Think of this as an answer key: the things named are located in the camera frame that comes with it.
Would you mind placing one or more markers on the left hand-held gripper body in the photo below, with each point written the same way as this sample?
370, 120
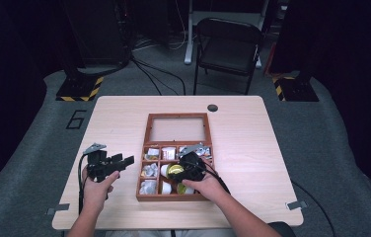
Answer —
99, 166

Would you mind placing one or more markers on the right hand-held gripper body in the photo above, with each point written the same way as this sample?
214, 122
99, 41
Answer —
193, 168

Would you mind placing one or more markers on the yellow round object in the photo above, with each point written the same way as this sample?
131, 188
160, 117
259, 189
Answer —
174, 169

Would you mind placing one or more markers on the brown wooden box with glass lid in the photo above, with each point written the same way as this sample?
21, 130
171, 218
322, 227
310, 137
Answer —
154, 197

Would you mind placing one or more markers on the person's right hand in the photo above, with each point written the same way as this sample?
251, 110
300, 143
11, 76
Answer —
206, 189

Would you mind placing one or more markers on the person's left hand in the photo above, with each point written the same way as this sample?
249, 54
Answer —
96, 194

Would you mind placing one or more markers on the white jar with green lid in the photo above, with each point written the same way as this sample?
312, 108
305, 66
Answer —
182, 189

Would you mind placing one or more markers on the small white cup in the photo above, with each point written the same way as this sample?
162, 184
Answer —
164, 170
166, 188

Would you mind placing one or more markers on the pile of small pale packets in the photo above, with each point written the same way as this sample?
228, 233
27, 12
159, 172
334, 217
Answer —
152, 153
203, 151
150, 170
148, 187
168, 153

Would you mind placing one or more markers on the grey tape piece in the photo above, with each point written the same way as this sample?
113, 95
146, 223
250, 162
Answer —
58, 208
297, 205

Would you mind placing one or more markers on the black table grommet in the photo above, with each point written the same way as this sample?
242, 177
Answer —
212, 108

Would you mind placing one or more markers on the black stand with striped base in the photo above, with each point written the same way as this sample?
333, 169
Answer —
80, 87
293, 89

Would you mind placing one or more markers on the black folding chair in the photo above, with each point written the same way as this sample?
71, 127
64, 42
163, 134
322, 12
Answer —
228, 49

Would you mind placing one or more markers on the black cabinet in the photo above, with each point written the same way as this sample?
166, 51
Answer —
98, 33

